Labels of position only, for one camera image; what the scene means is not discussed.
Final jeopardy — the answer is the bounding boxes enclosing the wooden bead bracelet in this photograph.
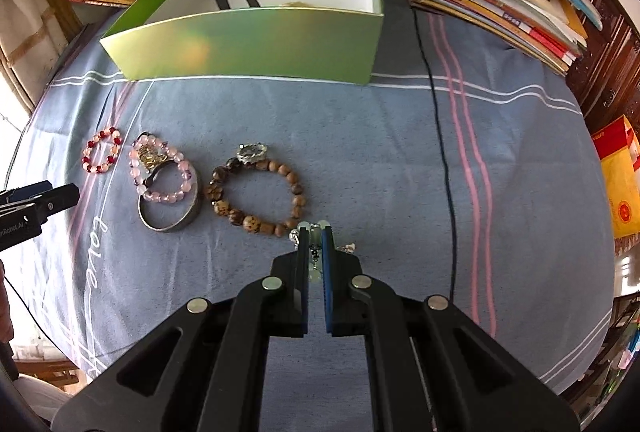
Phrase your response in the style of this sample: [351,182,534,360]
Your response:
[204,156,306,237]

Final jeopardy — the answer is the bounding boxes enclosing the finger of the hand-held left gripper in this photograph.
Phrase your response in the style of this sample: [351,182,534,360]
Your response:
[20,183,81,225]
[0,180,53,208]

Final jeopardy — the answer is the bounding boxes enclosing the blue striped cloth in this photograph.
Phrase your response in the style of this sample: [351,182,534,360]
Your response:
[10,0,616,398]

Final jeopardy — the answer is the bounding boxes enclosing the pink bead bracelet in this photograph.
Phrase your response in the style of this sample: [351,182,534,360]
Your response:
[128,137,197,205]

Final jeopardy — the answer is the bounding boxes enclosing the green cardboard box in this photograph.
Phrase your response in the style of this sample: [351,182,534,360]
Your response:
[99,0,385,87]

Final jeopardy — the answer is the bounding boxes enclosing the gold chain jewellery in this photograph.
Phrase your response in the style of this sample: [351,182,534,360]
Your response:
[137,144,168,168]

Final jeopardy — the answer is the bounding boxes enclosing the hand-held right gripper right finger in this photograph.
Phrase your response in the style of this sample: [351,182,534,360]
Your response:
[321,227,583,432]

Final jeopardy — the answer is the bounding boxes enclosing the dark wooden cabinet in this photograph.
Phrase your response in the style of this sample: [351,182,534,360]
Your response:
[532,0,640,138]

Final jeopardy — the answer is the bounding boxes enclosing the yellow and red box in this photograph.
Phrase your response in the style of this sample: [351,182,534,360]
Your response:
[592,114,640,240]

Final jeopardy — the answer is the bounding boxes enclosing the silver bangle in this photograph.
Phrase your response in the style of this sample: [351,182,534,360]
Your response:
[138,162,204,231]

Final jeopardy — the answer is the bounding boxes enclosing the black cable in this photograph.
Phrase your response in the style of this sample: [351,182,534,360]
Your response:
[411,7,460,300]

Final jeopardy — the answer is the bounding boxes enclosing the red bead bracelet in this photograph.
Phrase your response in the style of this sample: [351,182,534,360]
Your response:
[81,126,123,175]

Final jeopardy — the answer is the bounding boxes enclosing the pale green bead bracelet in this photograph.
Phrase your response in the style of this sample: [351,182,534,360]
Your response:
[289,221,358,285]

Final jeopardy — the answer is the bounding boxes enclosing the clear crystal ring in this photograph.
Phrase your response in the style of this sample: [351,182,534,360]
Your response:
[236,142,269,164]

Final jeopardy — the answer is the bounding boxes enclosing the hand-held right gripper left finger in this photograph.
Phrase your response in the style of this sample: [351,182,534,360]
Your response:
[52,224,311,432]

